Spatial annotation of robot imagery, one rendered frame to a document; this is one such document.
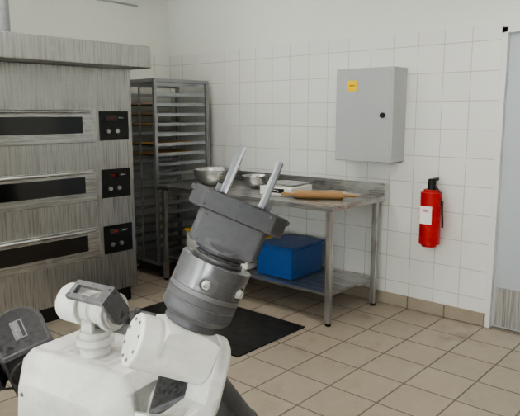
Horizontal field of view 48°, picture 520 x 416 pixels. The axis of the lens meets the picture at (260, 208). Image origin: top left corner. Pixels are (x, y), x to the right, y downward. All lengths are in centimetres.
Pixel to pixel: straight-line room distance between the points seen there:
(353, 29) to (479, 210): 172
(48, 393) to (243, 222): 49
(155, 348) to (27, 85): 373
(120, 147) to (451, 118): 249
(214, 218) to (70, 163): 383
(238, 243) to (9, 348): 60
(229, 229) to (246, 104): 490
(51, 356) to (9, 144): 325
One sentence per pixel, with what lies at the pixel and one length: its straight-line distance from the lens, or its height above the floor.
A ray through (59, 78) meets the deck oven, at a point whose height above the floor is 176.
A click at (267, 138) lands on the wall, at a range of 540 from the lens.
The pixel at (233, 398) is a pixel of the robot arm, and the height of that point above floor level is 109.
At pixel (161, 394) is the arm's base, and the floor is 110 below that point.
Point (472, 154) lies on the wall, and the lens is 440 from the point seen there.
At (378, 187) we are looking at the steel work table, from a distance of 467.
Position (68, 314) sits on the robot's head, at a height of 119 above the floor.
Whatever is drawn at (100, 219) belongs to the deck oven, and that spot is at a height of 71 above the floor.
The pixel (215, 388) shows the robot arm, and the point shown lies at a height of 119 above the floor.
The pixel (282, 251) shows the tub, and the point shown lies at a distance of 458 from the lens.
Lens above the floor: 152
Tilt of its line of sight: 9 degrees down
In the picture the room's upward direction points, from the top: straight up
